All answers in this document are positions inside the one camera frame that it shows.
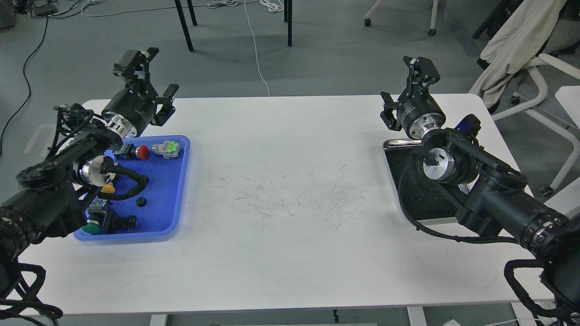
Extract blue plastic tray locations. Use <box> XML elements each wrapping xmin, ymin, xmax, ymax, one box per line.
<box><xmin>74</xmin><ymin>135</ymin><xmax>190</xmax><ymax>243</ymax></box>

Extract white cable on floor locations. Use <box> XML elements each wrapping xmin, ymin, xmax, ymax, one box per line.
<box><xmin>82</xmin><ymin>0</ymin><xmax>286</xmax><ymax>97</ymax></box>

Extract yellow push button switch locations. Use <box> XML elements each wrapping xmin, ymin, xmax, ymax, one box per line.
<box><xmin>100</xmin><ymin>183</ymin><xmax>116</xmax><ymax>194</ymax></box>

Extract black selector switch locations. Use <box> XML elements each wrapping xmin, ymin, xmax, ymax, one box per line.
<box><xmin>101</xmin><ymin>209</ymin><xmax>137</xmax><ymax>235</ymax></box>

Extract black cable on floor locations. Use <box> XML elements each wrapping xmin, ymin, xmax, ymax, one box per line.
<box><xmin>0</xmin><ymin>0</ymin><xmax>96</xmax><ymax>157</ymax></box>

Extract black table legs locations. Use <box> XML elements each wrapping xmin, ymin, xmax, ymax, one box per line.
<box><xmin>174</xmin><ymin>0</ymin><xmax>293</xmax><ymax>52</ymax></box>

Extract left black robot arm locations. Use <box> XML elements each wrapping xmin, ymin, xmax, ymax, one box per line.
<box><xmin>0</xmin><ymin>47</ymin><xmax>179</xmax><ymax>326</ymax></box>

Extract white office chair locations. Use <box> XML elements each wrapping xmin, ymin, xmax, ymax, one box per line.
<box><xmin>492</xmin><ymin>53</ymin><xmax>580</xmax><ymax>197</ymax></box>

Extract green push button switch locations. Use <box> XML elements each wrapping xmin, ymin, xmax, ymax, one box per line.
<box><xmin>81</xmin><ymin>198</ymin><xmax>109</xmax><ymax>235</ymax></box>

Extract green and grey switch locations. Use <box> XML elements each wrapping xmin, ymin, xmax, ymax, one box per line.
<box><xmin>151</xmin><ymin>141</ymin><xmax>180</xmax><ymax>159</ymax></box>

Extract beige cloth on chair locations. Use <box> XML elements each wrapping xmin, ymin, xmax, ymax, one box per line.
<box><xmin>470</xmin><ymin>0</ymin><xmax>566</xmax><ymax>113</ymax></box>

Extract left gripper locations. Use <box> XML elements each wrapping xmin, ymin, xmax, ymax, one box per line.
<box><xmin>102</xmin><ymin>47</ymin><xmax>179</xmax><ymax>138</ymax></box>

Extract red push button switch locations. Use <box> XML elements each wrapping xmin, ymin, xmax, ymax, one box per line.
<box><xmin>113</xmin><ymin>143</ymin><xmax>150</xmax><ymax>161</ymax></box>

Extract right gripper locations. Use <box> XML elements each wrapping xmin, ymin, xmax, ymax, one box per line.
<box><xmin>380</xmin><ymin>56</ymin><xmax>446</xmax><ymax>140</ymax></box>

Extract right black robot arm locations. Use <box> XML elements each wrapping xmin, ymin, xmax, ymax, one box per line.
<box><xmin>380</xmin><ymin>56</ymin><xmax>580</xmax><ymax>326</ymax></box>

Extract steel tray with black mat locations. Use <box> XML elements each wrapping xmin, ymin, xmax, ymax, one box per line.
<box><xmin>382</xmin><ymin>139</ymin><xmax>458</xmax><ymax>225</ymax></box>

